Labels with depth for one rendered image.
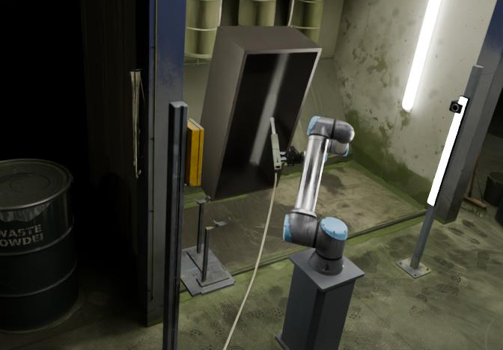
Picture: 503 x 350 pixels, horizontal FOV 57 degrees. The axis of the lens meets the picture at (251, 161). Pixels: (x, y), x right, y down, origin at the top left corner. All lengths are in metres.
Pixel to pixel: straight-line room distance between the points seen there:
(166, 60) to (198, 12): 1.79
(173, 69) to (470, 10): 2.79
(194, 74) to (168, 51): 2.23
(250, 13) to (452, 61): 1.80
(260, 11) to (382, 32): 1.33
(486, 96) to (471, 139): 0.39
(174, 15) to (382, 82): 3.10
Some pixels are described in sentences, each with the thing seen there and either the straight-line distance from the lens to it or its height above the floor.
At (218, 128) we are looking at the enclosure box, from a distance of 3.17.
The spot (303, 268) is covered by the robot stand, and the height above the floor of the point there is 0.64.
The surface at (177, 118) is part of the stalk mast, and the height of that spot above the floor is 1.59.
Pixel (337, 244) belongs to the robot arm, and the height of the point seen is 0.83.
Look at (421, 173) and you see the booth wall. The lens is 4.78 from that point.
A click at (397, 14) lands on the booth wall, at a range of 4.86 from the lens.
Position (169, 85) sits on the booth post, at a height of 1.55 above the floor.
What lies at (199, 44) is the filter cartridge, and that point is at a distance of 4.08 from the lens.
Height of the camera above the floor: 2.26
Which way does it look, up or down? 26 degrees down
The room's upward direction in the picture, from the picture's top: 7 degrees clockwise
